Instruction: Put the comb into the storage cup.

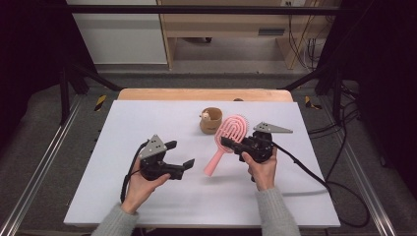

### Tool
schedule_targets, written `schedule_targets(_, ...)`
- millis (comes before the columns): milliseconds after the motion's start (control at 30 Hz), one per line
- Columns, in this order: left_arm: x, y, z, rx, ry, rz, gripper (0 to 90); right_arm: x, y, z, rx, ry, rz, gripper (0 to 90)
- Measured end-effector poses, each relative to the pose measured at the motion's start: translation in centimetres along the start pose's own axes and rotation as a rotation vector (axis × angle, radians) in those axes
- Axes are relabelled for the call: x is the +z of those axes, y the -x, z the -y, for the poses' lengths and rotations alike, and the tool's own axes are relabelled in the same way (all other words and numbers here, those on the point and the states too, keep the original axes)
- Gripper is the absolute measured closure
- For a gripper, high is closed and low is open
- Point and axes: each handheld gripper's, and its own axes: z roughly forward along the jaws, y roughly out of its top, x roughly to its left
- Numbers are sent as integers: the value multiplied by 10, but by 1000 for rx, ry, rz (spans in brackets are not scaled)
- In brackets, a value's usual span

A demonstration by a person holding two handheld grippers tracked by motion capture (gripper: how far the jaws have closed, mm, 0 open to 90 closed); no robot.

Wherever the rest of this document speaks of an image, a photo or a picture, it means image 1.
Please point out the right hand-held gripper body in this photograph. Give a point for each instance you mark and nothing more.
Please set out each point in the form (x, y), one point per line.
(260, 146)

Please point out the person's left hand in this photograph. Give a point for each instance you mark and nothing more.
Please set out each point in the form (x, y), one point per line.
(141, 188)

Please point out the pink hairbrush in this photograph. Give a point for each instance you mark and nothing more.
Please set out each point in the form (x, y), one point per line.
(229, 126)

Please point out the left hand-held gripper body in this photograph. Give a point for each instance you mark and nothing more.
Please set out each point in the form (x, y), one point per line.
(154, 147)

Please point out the white board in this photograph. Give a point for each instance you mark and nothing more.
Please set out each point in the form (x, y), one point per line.
(213, 203)

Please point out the black metal frame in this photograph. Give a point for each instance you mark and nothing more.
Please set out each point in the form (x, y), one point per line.
(196, 10)

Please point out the black curtain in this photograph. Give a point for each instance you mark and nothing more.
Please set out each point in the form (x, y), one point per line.
(387, 65)
(29, 49)

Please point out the light wooden desk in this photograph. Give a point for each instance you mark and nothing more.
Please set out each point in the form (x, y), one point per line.
(223, 24)

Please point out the yellow black striped tape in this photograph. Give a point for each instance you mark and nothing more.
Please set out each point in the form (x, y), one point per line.
(308, 102)
(100, 103)

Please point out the person's right hand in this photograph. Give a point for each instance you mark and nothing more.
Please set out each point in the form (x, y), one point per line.
(264, 173)

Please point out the wooden table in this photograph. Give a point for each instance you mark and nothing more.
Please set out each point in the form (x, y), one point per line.
(196, 95)

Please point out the white cabinet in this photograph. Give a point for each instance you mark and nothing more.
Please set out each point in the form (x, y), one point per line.
(124, 36)

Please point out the metal floor rail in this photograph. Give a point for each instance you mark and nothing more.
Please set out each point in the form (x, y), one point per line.
(39, 164)
(367, 196)

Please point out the brown cup with small figure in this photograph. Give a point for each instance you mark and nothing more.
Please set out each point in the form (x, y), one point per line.
(209, 126)

